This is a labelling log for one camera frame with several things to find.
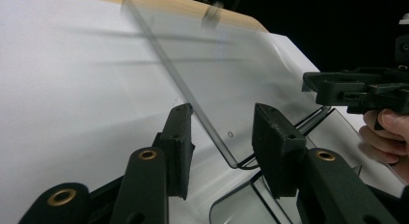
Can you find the clear plastic compartment box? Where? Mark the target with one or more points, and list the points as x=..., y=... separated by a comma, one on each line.
x=225, y=89

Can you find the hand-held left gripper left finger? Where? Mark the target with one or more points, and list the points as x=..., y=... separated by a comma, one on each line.
x=178, y=153

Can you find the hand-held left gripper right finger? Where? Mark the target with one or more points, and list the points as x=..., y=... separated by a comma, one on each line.
x=278, y=150

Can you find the wooden table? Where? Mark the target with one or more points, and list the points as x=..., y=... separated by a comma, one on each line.
x=180, y=5

